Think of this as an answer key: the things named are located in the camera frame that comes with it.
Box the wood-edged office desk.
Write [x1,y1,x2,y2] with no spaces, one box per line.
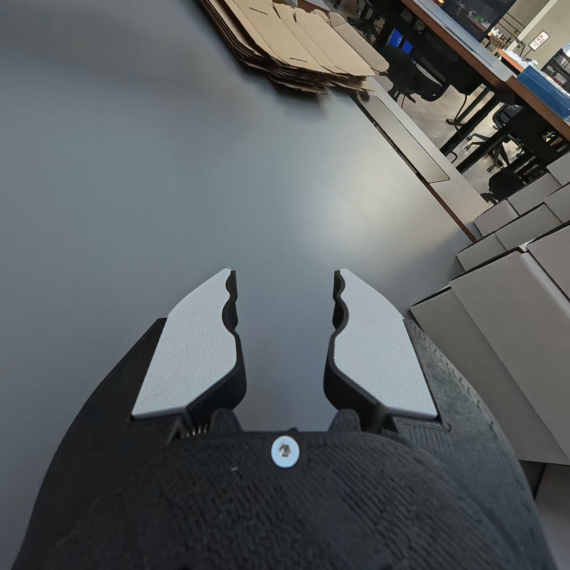
[456,73,570,175]
[401,0,517,125]

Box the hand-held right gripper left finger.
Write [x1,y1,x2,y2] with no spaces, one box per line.
[131,268,247,425]

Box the grey table cable cover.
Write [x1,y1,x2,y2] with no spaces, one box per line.
[355,94,450,183]

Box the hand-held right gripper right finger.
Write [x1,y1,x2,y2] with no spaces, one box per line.
[324,268,438,433]

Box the blue bin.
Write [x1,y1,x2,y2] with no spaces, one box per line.
[387,28,417,55]

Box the stack of white folded boxes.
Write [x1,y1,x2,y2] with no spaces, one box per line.
[410,153,570,570]

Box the stack of flat brown cardboard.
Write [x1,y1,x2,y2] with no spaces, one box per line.
[196,0,390,96]

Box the dark screen panel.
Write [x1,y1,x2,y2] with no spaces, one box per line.
[438,0,519,43]

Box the blue flat box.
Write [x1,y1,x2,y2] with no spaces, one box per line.
[517,67,570,118]

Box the black office chair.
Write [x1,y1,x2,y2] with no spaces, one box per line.
[487,134,570,205]
[387,31,452,105]

